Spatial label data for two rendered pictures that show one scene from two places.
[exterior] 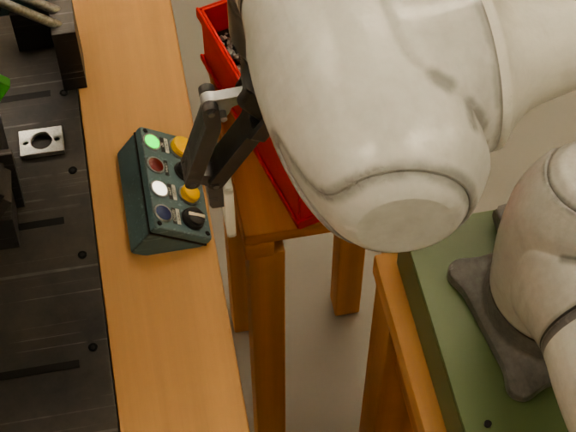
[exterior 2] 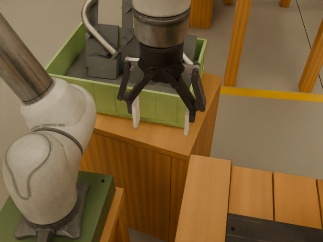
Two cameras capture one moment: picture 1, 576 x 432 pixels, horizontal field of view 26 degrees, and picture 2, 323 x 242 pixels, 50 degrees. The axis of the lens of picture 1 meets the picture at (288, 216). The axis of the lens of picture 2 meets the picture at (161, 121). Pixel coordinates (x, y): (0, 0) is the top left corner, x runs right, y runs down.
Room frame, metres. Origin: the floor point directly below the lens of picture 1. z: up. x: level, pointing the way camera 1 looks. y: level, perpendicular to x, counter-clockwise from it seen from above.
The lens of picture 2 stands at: (1.04, 0.18, 1.83)
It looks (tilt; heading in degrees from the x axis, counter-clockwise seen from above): 46 degrees down; 202
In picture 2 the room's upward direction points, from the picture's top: straight up
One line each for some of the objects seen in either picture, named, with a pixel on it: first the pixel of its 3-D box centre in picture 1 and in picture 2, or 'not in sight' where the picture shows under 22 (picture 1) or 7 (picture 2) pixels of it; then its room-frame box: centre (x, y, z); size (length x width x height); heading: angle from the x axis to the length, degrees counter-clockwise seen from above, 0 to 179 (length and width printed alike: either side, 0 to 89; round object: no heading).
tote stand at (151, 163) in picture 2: not in sight; (139, 148); (-0.02, -0.37, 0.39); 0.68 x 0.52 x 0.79; 91
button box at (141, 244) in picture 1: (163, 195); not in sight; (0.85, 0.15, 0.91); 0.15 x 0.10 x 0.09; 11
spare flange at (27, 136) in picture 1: (41, 142); not in sight; (0.93, 0.31, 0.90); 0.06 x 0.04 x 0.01; 100
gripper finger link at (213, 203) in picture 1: (203, 184); (197, 112); (0.56, 0.07, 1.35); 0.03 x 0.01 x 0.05; 101
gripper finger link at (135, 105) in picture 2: not in sight; (136, 112); (0.58, -0.06, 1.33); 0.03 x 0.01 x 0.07; 11
